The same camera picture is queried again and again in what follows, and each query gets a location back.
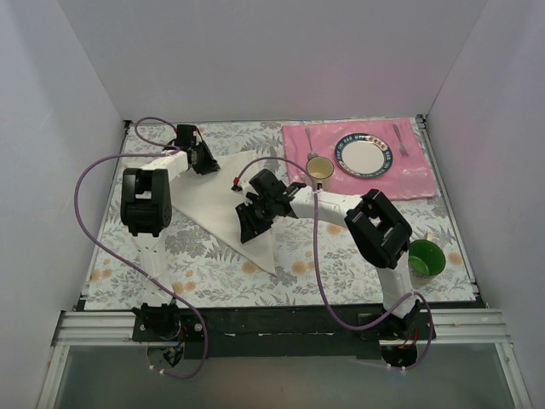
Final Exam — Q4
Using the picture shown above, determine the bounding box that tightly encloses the white cloth napkin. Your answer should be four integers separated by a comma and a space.
170, 151, 275, 273

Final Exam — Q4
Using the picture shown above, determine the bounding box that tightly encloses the silver spoon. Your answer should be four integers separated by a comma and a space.
305, 128, 318, 160

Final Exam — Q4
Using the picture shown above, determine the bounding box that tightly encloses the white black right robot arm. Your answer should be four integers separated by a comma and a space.
235, 170, 419, 339

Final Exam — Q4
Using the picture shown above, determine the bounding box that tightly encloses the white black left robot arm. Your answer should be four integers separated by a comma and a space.
120, 124, 220, 307

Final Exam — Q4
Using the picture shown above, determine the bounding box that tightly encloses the green inside floral mug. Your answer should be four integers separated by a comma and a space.
408, 239, 446, 290

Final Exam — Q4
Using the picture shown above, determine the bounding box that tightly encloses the floral patterned table mat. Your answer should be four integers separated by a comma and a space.
86, 120, 477, 306

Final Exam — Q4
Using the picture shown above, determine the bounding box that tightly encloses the cream enamel mug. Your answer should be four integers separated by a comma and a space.
306, 156, 335, 191

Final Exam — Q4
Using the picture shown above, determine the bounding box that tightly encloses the white plate blue rim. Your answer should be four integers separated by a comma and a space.
334, 133, 393, 179

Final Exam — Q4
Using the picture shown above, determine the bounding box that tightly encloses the pink placemat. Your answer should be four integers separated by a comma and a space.
281, 118, 438, 200

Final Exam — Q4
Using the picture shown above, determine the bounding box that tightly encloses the silver fork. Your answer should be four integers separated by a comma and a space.
392, 124, 409, 157

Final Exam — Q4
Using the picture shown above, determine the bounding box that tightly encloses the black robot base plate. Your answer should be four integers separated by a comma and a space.
131, 304, 436, 360

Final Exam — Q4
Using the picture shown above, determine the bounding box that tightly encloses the aluminium frame rail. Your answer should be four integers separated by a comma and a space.
52, 308, 511, 346

